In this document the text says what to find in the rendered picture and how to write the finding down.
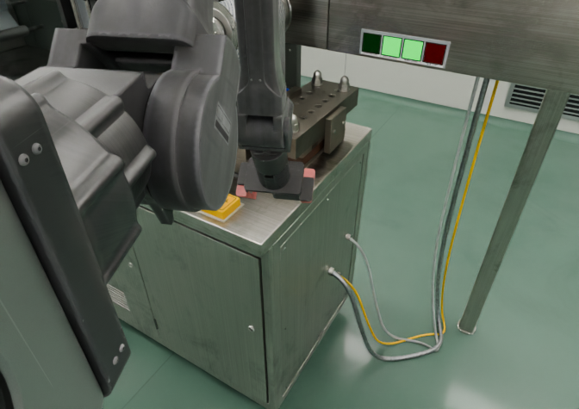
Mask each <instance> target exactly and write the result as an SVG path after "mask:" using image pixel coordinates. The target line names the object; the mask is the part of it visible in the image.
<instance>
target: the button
mask: <svg viewBox="0 0 579 409"><path fill-rule="evenodd" d="M239 206H240V198H239V197H236V196H234V195H230V194H228V197H227V199H226V201H225V203H224V204H223V206H222V207H221V208H220V209H219V210H217V211H212V210H202V211H203V212H205V213H207V214H211V215H213V216H215V217H217V218H220V219H222V220H224V219H226V218H227V217H228V216H229V215H230V214H231V213H232V212H233V211H234V210H235V209H236V208H237V207H239Z"/></svg>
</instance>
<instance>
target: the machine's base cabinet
mask: <svg viewBox="0 0 579 409"><path fill-rule="evenodd" d="M369 152H370V140H369V141H368V142H367V143H366V144H365V146H364V147H363V148H362V149H361V150H360V151H359V152H358V153H357V154H356V156H355V157H354V158H353V159H352V160H351V161H350V162H349V163H348V164H347V165H346V167H345V168H344V169H343V170H342V171H341V172H340V173H339V174H338V175H337V176H336V177H335V178H334V179H333V180H332V181H331V182H330V183H329V184H328V185H327V187H326V188H325V189H324V190H323V191H322V192H321V193H320V194H319V195H318V196H317V198H316V199H315V200H314V201H313V202H312V203H311V204H310V205H309V206H308V208H307V209H306V210H305V211H304V212H303V213H302V214H301V215H300V216H299V217H298V218H297V220H296V221H295V222H294V223H293V224H292V225H291V226H290V227H289V228H288V230H287V231H286V232H285V233H284V234H283V235H282V236H281V237H280V238H279V239H278V241H277V242H276V243H275V244H274V245H273V246H272V247H271V248H270V249H269V250H268V251H267V252H266V253H265V254H264V255H263V256H262V257H260V256H257V255H255V254H253V253H251V252H249V251H246V250H243V249H241V248H239V247H238V246H235V245H232V244H229V243H228V242H226V241H224V240H221V239H218V238H217V237H214V236H212V235H210V234H207V233H205V232H203V231H200V230H198V229H196V228H194V227H192V226H189V225H186V224H184V223H183V222H180V221H178V220H175V219H174V221H173V223H172V225H166V224H161V223H160V221H159V219H158V218H157V216H156V214H155V213H154V212H153V210H152V209H150V208H148V207H145V206H143V205H141V204H140V205H139V206H138V208H137V209H136V218H137V221H138V223H139V224H140V226H141V227H142V232H141V233H140V235H139V237H138V238H137V239H136V240H135V242H134V244H133V246H132V247H131V249H130V250H129V252H128V254H127V255H126V256H125V257H124V259H123V260H122V262H121V264H120V266H119V267H118V269H117V270H116V272H115V273H114V274H113V276H112V277H111V279H110V281H109V283H108V284H107V288H108V291H109V294H110V297H111V300H112V301H113V304H114V307H115V310H116V313H117V316H118V318H119V319H121V320H123V321H125V322H126V323H128V324H130V325H131V326H132V327H134V328H136V329H137V330H139V331H141V332H143V333H144V334H146V335H147V336H148V337H150V338H152V339H154V340H156V341H157V342H159V343H160V344H162V345H164V346H165V347H167V348H168V349H170V350H172V351H174V352H175V353H177V354H179V355H180V356H181V357H183V358H185V359H186V360H188V361H190V362H191V363H194V364H195V365H196V366H197V367H199V368H201V369H203V370H205V371H206V372H208V373H209V374H211V375H212V376H214V377H216V378H217V379H219V380H220V381H223V382H224V383H226V384H228V386H230V387H232V388H234V389H235V390H237V391H239V392H240V393H242V394H244V395H245V396H246V397H248V398H250V399H251V400H254V401H255V402H257V403H258V404H260V405H261V406H263V407H265V408H266V409H278V408H279V407H280V406H281V405H282V403H283V401H284V399H285V398H286V396H287V394H288V393H289V391H290V389H291V388H292V387H293V385H294V383H295V382H296V380H297V378H298V376H299V375H300V373H301V372H302V370H303V369H304V367H305V365H306V364H307V362H308V360H309V358H310V357H311V356H312V354H313V353H314V351H315V349H316V347H317V346H318V344H319V343H320V341H321V340H322V338H323V336H324V335H325V333H326V332H327V329H328V328H329V326H330V325H331V324H332V322H333V320H334V318H335V317H336V315H337V314H338V312H339V310H340V309H341V308H342V306H343V304H344V303H345V301H346V299H347V297H348V296H349V295H348V293H347V292H346V290H345V288H344V287H343V285H342V284H341V283H340V282H339V280H338V279H336V278H335V277H334V276H330V275H329V274H328V271H329V269H330V268H331V267H333V268H335V271H336V272H341V273H342V274H341V275H342V276H343V277H344V278H345V279H346V280H348V281H349V282H350V283H351V284H352V282H353V275H354V268H355V261H356V254H357V246H356V245H355V244H353V242H352V241H351V240H350V241H349V240H346V235H347V234H351V236H352V238H353V239H354V240H355V241H356V242H358V235H359V228H360V221H361V213H362V206H363V199H364V187H365V180H366V173H367V166H368V159H369Z"/></svg>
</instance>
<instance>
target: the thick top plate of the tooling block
mask: <svg viewBox="0 0 579 409"><path fill-rule="evenodd" d="M311 83H312V81H310V82H309V83H307V84H305V85H304V86H302V93H301V94H299V95H298V96H296V97H295V98H293V99H292V100H291V101H292V102H293V104H294V108H293V114H294V115H295V116H296V118H297V122H298V123H299V124H298V128H299V131H298V132H297V133H293V135H292V141H291V148H290V152H287V157H288V158H293V159H297V158H299V157H300V156H301V155H302V154H303V153H304V152H305V151H307V149H308V148H309V147H310V146H311V145H313V144H314V143H315V142H316V141H317V140H318V139H319V138H320V137H322V136H323V135H324V134H325V124H326V118H327V117H328V116H329V115H330V114H331V113H332V112H334V111H335V110H336V109H337V108H339V107H340V106H343V107H346V114H348V113H349V112H350V111H351V110H352V109H353V108H355V107H356V106H357V105H358V89H359V88H358V87H353V86H349V89H350V90H349V91H347V92H342V91H339V90H338V88H339V84H337V83H334V82H329V81H325V80H322V83H323V85H320V86H314V85H312V84H311Z"/></svg>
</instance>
